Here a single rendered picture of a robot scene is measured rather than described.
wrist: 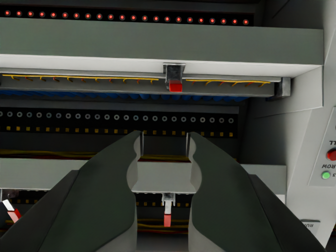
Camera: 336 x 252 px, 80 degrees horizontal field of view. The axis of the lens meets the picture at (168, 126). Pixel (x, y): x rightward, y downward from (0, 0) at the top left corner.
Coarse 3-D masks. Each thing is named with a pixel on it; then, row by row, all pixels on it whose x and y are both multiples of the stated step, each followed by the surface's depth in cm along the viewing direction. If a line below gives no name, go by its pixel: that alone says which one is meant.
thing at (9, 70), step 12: (0, 72) 29; (12, 72) 29; (24, 72) 29; (36, 72) 29; (48, 72) 29; (60, 72) 29; (72, 72) 29; (84, 72) 29; (96, 72) 29; (108, 72) 29; (120, 72) 29; (132, 72) 29; (144, 72) 29
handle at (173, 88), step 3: (171, 81) 21; (174, 81) 21; (177, 81) 21; (171, 84) 19; (174, 84) 19; (177, 84) 19; (180, 84) 19; (171, 87) 19; (174, 87) 19; (177, 87) 19; (180, 87) 19; (171, 90) 20; (174, 90) 20; (177, 90) 20; (180, 90) 20
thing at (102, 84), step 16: (0, 80) 31; (16, 80) 31; (32, 80) 31; (48, 80) 31; (64, 80) 31; (80, 80) 31; (96, 80) 30; (112, 80) 31; (128, 80) 31; (144, 80) 31; (160, 80) 31; (192, 80) 29; (208, 80) 29; (224, 80) 29; (256, 96) 32
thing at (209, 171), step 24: (192, 144) 12; (192, 168) 10; (216, 168) 9; (240, 168) 9; (216, 192) 8; (240, 192) 8; (192, 216) 7; (216, 216) 7; (240, 216) 7; (264, 216) 7; (192, 240) 7; (216, 240) 6; (240, 240) 6; (264, 240) 6
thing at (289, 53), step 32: (0, 32) 24; (32, 32) 24; (64, 32) 24; (96, 32) 24; (128, 32) 24; (160, 32) 24; (192, 32) 24; (224, 32) 24; (256, 32) 24; (288, 32) 24; (320, 32) 24; (0, 64) 27; (32, 64) 27; (64, 64) 27; (96, 64) 26; (128, 64) 26; (160, 64) 26; (192, 64) 25; (224, 64) 25; (256, 64) 25; (288, 64) 24; (320, 64) 24; (288, 96) 31; (320, 96) 24
